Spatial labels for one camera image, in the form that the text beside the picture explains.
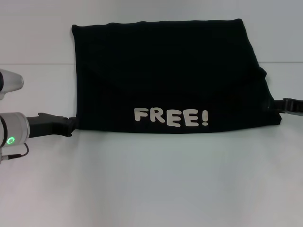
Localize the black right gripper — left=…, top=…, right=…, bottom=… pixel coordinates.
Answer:
left=269, top=97, right=303, bottom=117

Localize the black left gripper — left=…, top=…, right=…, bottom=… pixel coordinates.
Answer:
left=27, top=113, right=79, bottom=138

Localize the black t-shirt with beige print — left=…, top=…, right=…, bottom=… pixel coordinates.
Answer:
left=71, top=18, right=282, bottom=134

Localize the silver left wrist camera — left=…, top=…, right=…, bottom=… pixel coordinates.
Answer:
left=0, top=69, right=25, bottom=101

